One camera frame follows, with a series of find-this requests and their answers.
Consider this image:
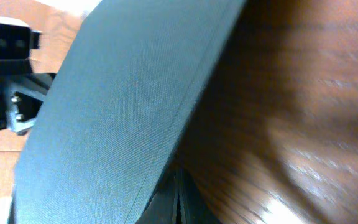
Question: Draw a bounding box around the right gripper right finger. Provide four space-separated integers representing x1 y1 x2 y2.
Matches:
176 169 221 224

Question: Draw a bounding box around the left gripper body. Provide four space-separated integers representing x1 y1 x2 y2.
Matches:
0 59 56 136

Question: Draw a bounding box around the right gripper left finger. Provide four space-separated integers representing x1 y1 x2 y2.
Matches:
136 170 178 224

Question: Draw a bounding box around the black gift box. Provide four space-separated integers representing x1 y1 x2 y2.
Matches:
13 0 245 223

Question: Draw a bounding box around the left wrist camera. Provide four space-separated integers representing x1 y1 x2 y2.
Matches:
0 16 42 60

